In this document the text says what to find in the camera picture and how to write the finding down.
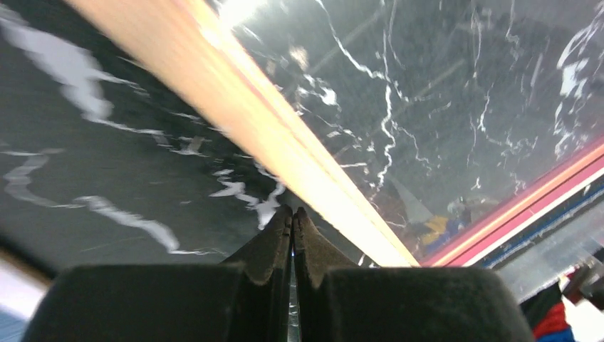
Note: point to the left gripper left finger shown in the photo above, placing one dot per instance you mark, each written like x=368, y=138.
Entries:
x=243, y=298

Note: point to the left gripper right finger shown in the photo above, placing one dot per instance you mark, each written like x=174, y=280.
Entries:
x=341, y=301

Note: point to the clear acrylic sheet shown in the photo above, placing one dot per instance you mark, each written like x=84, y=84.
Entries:
x=424, y=102

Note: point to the pink wooden photo frame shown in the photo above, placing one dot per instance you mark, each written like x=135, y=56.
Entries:
x=190, y=49

